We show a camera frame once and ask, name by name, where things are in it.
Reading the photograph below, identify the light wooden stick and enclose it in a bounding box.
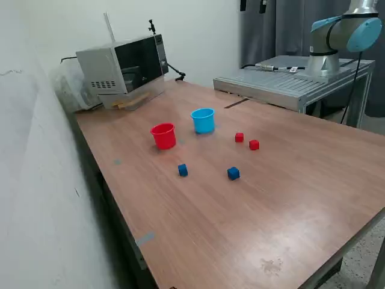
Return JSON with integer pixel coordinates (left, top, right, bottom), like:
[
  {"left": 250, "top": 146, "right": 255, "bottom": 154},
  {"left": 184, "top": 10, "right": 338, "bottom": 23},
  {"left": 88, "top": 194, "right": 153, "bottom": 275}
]
[
  {"left": 117, "top": 101, "right": 142, "bottom": 110},
  {"left": 110, "top": 92, "right": 150, "bottom": 107}
]

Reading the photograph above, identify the aluminium robot base table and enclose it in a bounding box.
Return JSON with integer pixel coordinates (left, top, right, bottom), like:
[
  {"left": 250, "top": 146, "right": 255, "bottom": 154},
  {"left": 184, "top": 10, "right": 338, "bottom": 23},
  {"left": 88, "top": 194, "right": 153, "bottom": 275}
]
[{"left": 212, "top": 55, "right": 376, "bottom": 129}]

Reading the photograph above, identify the silver microwave oven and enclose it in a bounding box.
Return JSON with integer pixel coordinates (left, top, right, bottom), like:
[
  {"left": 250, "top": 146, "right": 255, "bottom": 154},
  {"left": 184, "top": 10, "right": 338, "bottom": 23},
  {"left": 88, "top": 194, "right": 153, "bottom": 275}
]
[{"left": 75, "top": 33, "right": 169, "bottom": 95}]

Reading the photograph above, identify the black hanging robot cable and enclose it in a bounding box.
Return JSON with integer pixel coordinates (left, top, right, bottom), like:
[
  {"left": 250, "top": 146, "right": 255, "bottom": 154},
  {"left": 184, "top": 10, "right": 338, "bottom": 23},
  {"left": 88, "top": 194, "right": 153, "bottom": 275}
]
[{"left": 339, "top": 51, "right": 363, "bottom": 125}]

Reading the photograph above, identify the red plastic cup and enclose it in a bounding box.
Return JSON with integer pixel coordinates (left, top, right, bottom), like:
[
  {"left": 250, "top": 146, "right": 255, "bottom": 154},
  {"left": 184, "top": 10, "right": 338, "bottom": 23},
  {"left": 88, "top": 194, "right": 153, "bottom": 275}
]
[{"left": 150, "top": 122, "right": 177, "bottom": 151}]

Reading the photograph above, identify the long grey tape strip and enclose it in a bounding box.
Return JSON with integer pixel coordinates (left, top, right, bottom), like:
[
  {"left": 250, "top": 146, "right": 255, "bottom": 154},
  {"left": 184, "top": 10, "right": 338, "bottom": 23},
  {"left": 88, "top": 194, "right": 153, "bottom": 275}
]
[{"left": 135, "top": 231, "right": 156, "bottom": 247}]

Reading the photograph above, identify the blue plastic cup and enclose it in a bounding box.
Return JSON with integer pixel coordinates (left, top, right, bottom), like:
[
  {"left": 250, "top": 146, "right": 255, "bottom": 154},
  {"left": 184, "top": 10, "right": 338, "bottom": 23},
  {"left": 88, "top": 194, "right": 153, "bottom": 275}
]
[{"left": 190, "top": 108, "right": 216, "bottom": 135}]

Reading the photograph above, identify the thin white rod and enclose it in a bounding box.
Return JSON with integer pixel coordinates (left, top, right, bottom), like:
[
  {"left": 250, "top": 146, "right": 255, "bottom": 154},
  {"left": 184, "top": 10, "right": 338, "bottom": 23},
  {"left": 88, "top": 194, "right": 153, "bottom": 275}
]
[{"left": 103, "top": 12, "right": 116, "bottom": 43}]

